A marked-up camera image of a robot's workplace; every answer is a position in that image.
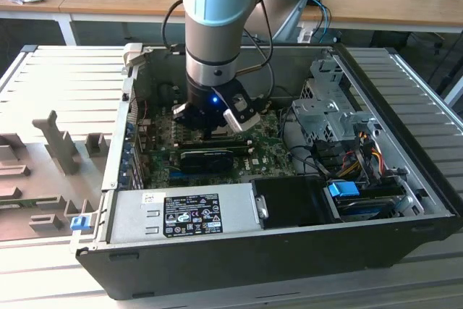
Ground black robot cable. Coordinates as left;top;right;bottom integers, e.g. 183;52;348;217
161;0;276;102

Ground blue cable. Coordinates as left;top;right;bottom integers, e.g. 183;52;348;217
309;0;333;45

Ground green RAM stick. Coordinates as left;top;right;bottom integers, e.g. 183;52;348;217
0;198;39;211

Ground grey power supply unit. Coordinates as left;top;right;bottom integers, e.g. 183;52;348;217
106;184;262;245

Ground black hard disk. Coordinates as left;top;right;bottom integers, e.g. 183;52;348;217
331;195;406;221

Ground brown parts rack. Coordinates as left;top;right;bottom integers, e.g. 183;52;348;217
0;109;114;243

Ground black graphics card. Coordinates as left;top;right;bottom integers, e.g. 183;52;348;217
179;148;235;175

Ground black PC case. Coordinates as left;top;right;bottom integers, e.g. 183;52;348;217
74;43;463;301

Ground green motherboard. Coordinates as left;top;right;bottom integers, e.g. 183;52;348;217
126;98;294;189

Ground yellow red power wires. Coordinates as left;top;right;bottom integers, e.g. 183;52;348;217
339;131;386;179

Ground blue disk carrier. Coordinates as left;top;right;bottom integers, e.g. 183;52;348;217
327;181;361;200

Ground thick black cable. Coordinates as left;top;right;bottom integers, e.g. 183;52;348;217
280;106;328;179

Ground blue plastic latch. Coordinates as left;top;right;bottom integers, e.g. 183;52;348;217
71;216;90;232

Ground black camera bracket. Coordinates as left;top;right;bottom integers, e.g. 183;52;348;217
216;79;260;122

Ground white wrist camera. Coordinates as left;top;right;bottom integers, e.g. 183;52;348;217
222;108;261;132

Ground metal drive cage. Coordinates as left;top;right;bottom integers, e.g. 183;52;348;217
291;58;381;143

